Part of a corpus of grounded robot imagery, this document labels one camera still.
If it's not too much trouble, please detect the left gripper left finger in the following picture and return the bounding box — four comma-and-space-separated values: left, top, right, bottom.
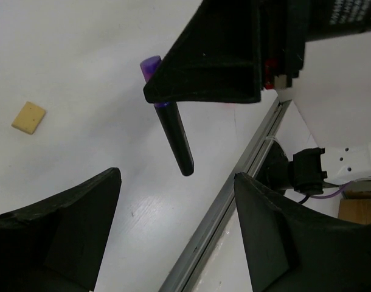
0, 167, 122, 291

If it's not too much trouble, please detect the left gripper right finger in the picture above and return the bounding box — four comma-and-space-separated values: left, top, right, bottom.
234, 173, 371, 291

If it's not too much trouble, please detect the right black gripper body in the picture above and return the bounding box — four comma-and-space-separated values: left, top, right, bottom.
260, 1, 310, 89

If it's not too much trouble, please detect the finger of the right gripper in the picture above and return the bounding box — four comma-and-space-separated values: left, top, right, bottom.
144, 1, 262, 103

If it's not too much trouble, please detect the black purple usb stick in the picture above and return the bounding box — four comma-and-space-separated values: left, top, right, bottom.
140, 55, 194, 176

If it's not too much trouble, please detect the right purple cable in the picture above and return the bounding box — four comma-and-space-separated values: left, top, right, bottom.
297, 181, 371, 204

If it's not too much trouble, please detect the metal table rail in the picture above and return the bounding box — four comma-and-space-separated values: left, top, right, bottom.
159, 99, 291, 292

